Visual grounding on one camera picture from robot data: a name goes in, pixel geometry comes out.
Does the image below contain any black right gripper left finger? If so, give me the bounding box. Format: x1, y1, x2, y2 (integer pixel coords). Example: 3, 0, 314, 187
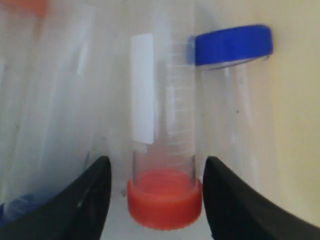
0, 156, 112, 240

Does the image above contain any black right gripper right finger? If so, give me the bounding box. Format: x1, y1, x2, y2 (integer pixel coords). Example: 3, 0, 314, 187
203, 156, 320, 240

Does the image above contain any clear tube with red band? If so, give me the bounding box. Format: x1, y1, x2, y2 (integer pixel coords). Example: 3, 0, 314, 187
127, 0, 202, 231

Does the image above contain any cream plastic bin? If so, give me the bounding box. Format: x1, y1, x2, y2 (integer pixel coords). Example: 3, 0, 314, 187
0, 0, 320, 240

